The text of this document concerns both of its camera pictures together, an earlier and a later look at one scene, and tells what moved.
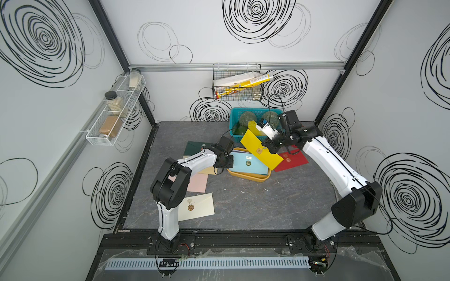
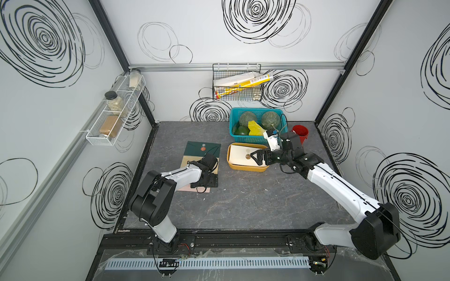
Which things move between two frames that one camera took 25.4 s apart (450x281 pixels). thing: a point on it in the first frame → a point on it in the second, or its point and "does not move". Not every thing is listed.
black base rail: (356, 246) does not move
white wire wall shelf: (118, 105) does not move
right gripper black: (268, 143) → (266, 152)
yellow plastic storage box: (248, 176) → (246, 168)
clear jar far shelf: (135, 79) does not move
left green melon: (246, 116) does not move
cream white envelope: (195, 206) → (241, 155)
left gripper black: (229, 163) → (213, 182)
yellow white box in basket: (225, 85) does not move
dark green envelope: (192, 147) does not move
